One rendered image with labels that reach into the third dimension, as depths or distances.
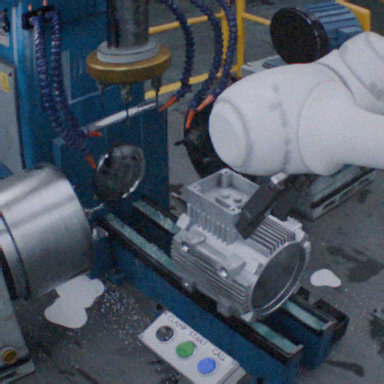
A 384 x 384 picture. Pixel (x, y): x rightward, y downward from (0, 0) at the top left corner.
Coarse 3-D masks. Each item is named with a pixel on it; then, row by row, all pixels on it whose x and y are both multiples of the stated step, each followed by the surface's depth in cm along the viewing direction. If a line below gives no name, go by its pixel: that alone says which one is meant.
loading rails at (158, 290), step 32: (160, 224) 148; (128, 256) 144; (160, 256) 138; (160, 288) 138; (192, 320) 132; (224, 320) 122; (256, 320) 121; (288, 320) 123; (320, 320) 119; (224, 352) 127; (256, 352) 118; (288, 352) 112; (320, 352) 120
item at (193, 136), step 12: (204, 108) 150; (192, 120) 155; (204, 120) 151; (192, 132) 152; (204, 132) 153; (192, 144) 158; (204, 144) 154; (192, 156) 161; (204, 156) 156; (216, 156) 145; (204, 168) 157; (216, 168) 154; (252, 180) 147
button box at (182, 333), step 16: (160, 320) 100; (176, 320) 99; (144, 336) 99; (176, 336) 97; (192, 336) 96; (160, 352) 96; (208, 352) 93; (176, 368) 93; (192, 368) 92; (224, 368) 90; (240, 368) 91
